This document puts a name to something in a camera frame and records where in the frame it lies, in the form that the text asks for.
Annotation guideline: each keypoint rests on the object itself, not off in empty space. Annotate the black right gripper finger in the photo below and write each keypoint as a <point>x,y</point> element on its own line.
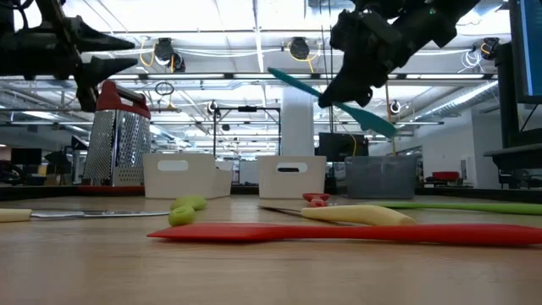
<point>343,87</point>
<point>369,91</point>

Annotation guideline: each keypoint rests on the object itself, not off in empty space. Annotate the black monitor stand pole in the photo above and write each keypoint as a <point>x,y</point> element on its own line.
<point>507,93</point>

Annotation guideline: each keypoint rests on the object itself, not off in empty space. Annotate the black background monitor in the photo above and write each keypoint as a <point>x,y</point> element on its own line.
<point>339,148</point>

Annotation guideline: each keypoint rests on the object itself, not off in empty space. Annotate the black metal frame stand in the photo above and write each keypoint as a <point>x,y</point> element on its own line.
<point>247,109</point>

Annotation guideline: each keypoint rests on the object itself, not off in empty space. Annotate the white building column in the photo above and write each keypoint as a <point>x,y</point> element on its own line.
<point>296,123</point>

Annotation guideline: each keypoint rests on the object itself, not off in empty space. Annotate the dark background monitor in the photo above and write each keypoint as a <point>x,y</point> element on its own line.
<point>26,156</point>

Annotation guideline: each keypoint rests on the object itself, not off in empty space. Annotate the black desk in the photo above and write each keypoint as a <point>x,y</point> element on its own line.
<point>516,156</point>

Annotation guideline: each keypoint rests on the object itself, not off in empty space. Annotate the computer monitor blue screen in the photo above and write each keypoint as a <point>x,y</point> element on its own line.
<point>529,46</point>

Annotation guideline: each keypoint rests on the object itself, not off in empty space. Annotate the red silicone spatula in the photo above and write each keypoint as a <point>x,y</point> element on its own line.
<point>339,234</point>

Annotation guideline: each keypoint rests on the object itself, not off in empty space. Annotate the white plastic bin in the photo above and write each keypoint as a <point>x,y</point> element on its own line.
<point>186,182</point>
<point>292,184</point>

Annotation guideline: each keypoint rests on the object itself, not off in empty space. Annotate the teal silicone spatula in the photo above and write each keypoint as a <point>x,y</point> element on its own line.
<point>372,123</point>

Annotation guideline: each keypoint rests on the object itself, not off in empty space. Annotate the green silicone spatula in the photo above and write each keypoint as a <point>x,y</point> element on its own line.
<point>466,207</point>

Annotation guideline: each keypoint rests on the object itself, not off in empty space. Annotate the grey plastic bin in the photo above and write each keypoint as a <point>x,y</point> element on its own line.
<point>381,178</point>

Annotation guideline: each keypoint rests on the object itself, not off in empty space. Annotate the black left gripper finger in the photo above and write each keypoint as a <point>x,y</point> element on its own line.
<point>95,70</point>
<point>93,38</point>

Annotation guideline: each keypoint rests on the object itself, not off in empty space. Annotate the small red kitchen utensil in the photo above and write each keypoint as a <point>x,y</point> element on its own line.
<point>316,197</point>

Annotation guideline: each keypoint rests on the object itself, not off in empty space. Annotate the black table edge rail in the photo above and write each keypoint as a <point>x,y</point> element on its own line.
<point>42,192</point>

